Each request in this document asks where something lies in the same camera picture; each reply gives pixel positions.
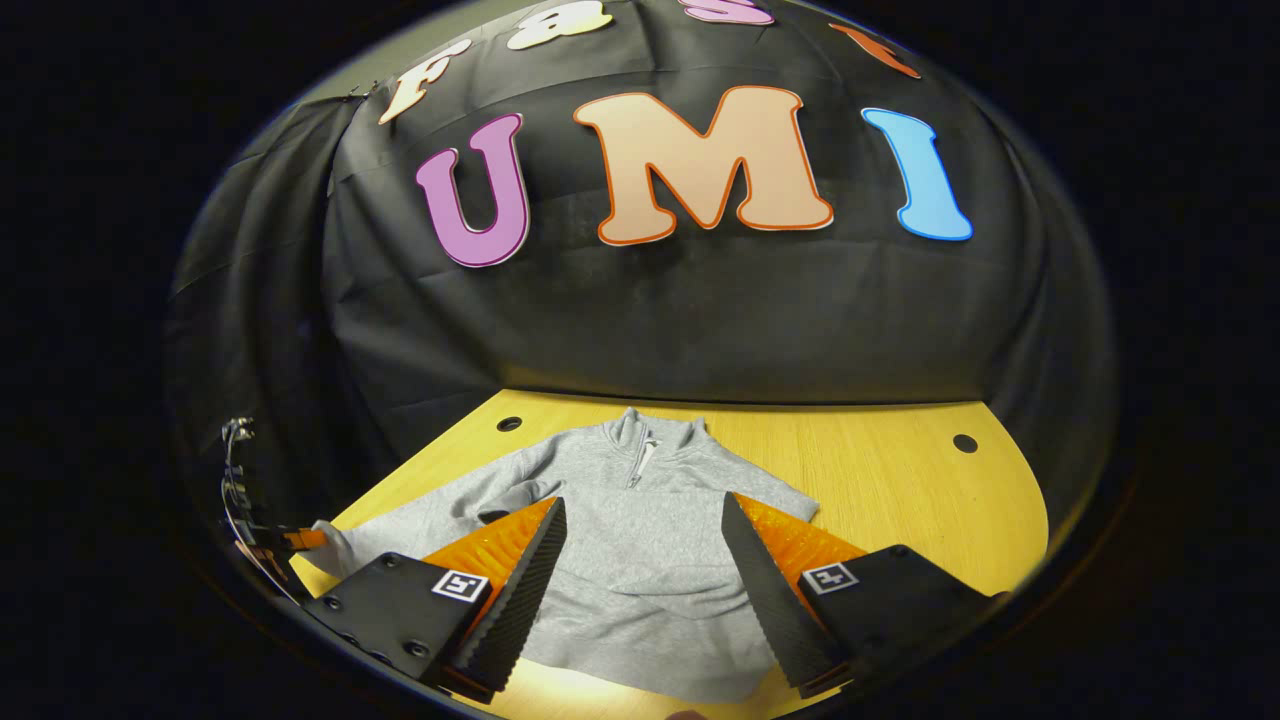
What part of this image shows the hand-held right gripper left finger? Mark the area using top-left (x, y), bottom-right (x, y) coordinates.
top-left (305, 497), bottom-right (569, 704)

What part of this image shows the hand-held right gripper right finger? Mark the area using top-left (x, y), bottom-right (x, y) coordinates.
top-left (720, 492), bottom-right (1006, 699)

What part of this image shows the grey zip-neck sweatshirt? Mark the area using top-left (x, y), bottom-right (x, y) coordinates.
top-left (312, 407), bottom-right (821, 704)

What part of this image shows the black backdrop cloth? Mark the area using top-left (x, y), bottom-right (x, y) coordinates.
top-left (165, 0), bottom-right (1116, 511)

